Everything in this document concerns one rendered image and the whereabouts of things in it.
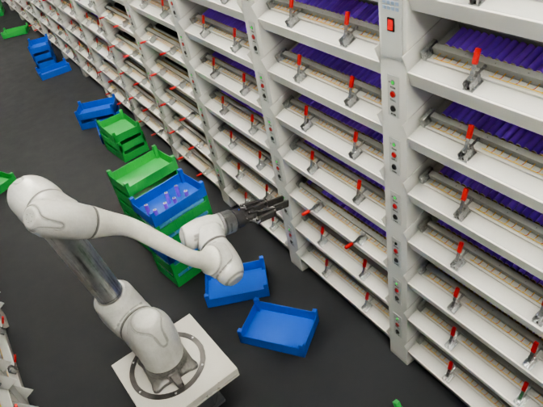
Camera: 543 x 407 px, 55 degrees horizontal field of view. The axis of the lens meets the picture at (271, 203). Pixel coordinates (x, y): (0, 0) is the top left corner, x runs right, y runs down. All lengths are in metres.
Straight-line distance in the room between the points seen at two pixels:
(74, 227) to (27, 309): 1.48
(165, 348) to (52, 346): 0.93
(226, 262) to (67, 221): 0.54
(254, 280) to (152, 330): 0.86
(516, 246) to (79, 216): 1.16
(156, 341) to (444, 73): 1.25
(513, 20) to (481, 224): 0.56
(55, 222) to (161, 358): 0.66
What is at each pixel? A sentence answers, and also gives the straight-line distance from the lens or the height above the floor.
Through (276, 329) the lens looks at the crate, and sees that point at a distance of 2.39.
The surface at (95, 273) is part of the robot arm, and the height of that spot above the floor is 0.69.
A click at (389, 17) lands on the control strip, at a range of 1.38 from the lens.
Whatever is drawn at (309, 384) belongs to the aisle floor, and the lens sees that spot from 2.21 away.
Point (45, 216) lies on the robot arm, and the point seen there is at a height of 1.07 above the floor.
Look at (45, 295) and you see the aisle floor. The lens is 3.02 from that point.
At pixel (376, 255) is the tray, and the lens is 1.95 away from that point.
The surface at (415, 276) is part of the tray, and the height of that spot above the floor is 0.49.
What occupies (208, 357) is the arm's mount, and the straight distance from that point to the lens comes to 2.07.
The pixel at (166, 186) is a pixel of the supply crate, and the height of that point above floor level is 0.43.
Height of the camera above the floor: 1.86
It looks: 38 degrees down
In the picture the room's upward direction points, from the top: 12 degrees counter-clockwise
